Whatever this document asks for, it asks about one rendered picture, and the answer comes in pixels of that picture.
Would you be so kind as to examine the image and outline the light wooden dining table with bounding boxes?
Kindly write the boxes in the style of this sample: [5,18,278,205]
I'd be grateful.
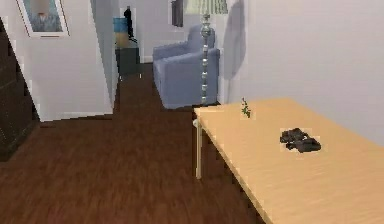
[192,97,384,224]

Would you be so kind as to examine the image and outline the blue armchair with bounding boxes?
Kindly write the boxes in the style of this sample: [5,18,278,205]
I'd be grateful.
[152,23,221,110]

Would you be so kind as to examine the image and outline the small green plant sprig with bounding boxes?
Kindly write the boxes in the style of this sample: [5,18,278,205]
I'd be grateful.
[241,97,252,119]

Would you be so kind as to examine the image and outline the silver floor lamp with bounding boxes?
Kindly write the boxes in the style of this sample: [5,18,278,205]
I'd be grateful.
[184,0,229,106]

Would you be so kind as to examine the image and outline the dark grey cabinet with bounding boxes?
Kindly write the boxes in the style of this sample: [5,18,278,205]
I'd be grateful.
[115,39,141,77]

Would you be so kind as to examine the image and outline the blue and tan vase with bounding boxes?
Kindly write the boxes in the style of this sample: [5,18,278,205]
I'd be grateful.
[112,16,130,48]

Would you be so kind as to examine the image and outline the black statuette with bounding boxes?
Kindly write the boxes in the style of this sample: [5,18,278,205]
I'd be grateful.
[123,5,135,39]

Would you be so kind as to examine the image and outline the white framed picture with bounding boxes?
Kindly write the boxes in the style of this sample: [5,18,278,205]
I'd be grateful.
[15,0,71,39]

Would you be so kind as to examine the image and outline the dark brown bookshelf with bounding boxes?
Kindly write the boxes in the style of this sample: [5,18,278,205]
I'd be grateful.
[0,18,41,163]

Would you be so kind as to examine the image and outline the dark framed wall picture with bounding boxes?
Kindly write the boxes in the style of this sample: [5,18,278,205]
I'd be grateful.
[171,0,185,28]

